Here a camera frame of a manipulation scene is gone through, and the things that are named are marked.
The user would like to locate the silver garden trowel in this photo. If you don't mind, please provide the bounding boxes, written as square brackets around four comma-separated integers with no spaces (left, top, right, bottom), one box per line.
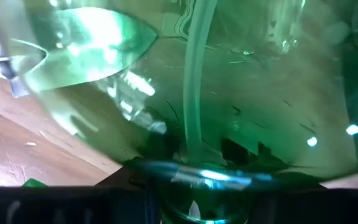
[11,7,158,93]

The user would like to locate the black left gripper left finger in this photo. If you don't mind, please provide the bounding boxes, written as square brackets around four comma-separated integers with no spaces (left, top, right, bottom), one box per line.
[0,185,163,224]

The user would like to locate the green spray bottle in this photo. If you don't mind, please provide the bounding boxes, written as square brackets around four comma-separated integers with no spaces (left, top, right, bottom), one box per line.
[0,0,358,224]

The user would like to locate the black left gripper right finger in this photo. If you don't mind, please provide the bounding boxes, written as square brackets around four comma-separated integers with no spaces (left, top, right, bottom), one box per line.
[250,187,358,224]

